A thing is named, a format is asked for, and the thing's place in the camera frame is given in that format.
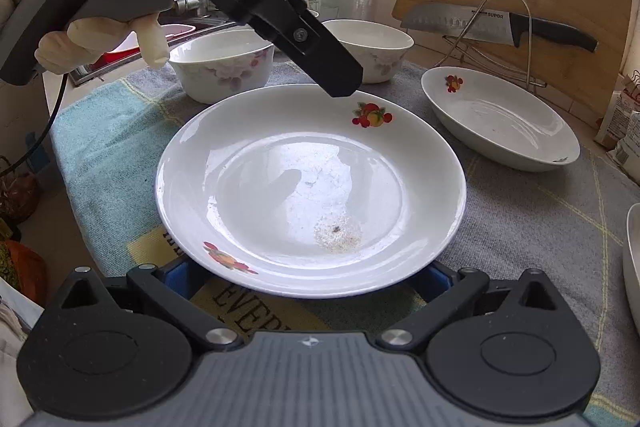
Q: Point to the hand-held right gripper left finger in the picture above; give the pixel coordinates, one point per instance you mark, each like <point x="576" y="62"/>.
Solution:
<point x="176" y="281"/>

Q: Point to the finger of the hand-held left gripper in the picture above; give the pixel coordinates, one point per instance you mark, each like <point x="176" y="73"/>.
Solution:
<point x="320" y="52"/>

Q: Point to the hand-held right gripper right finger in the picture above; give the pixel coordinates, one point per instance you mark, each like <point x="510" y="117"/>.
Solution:
<point x="436" y="283"/>

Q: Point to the large white fruit-print plate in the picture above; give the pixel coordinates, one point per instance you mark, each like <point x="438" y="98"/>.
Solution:
<point x="300" y="187"/>

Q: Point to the deep white fruit-print plate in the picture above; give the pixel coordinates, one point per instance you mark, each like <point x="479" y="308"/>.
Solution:
<point x="500" y="122"/>

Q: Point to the steel faucet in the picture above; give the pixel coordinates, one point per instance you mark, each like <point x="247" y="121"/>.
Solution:
<point x="187" y="5"/>

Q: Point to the blue grey checked cloth mat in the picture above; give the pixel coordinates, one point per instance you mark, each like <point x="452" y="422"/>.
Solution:
<point x="500" y="217"/>

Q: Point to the pink plastic basin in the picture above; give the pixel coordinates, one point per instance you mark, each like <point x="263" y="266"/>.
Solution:
<point x="175" y="32"/>

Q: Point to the steel kitchen sink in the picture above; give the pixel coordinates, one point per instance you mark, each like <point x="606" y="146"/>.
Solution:
<point x="215" y="23"/>

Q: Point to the red bag with greens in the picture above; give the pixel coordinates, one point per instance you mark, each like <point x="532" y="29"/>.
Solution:
<point x="25" y="267"/>

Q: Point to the dark brown basket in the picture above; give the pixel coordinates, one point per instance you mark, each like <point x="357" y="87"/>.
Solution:
<point x="17" y="197"/>

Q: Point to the person's white jacket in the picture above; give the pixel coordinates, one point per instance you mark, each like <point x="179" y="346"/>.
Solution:
<point x="10" y="357"/>

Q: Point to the white printed food bag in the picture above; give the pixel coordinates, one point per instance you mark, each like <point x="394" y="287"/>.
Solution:
<point x="631" y="147"/>

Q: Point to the brown paper food bag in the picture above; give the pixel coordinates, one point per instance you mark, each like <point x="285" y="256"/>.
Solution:
<point x="620" y="107"/>

